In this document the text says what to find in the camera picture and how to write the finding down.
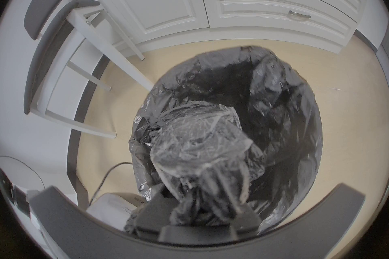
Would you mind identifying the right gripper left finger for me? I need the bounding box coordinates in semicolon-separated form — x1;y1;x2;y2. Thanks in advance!
136;187;177;230

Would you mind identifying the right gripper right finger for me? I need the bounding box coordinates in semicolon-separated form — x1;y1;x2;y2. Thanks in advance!
233;206;263;233

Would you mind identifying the black plastic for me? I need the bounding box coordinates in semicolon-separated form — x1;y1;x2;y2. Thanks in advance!
170;165;254;227

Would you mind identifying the clear printed wrapper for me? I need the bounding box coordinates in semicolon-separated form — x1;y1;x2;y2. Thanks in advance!
150;103;264;207

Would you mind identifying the black plastic bag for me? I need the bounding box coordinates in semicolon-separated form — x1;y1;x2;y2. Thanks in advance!
129;45;323;235

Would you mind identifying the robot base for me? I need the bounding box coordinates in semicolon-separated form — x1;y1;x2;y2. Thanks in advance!
0;156;147;234

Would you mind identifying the white wardrobe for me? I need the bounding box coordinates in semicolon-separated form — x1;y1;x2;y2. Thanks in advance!
81;0;370;55

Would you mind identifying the black cable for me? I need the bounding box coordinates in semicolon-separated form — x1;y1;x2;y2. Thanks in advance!
89;162;135;202

